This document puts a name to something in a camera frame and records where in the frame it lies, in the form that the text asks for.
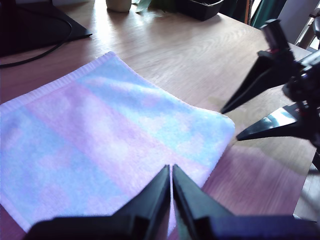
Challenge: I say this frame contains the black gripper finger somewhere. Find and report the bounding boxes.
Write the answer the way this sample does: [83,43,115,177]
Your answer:
[172,164,235,240]
[236,106,308,141]
[220,49,297,115]
[111,164,172,240]

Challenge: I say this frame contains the amber glass lamp grey base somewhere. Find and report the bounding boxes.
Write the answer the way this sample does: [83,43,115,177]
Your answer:
[105,0,132,13]

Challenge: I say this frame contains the green curtain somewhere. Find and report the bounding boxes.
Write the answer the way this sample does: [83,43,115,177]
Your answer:
[249,0,288,28]

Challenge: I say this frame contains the thin black looped cable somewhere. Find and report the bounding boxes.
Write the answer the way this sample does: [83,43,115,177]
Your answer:
[0,14,74,69]

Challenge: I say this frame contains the pastel striped tea towel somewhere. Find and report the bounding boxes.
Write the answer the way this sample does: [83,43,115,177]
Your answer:
[0,51,236,237]

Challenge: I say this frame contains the black Huawei monitor on stand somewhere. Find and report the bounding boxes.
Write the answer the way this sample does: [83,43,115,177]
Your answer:
[0,0,93,57]

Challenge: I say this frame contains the black plant tray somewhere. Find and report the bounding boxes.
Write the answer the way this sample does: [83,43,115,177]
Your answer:
[173,0,225,22]

